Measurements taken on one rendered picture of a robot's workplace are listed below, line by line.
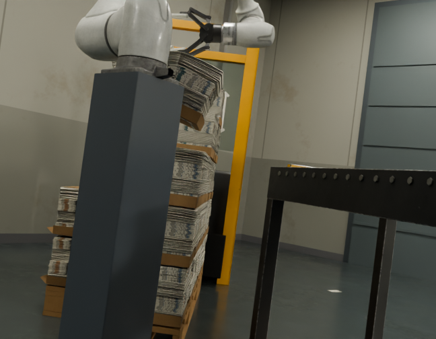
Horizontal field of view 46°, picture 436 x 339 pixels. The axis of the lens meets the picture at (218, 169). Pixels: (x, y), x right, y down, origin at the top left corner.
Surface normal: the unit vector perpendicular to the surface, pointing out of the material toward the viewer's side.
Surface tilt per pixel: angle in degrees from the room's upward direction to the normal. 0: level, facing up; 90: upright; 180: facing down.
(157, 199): 90
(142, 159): 90
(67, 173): 90
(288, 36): 90
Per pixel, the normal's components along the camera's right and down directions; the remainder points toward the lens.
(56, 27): 0.78, 0.08
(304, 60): -0.62, -0.10
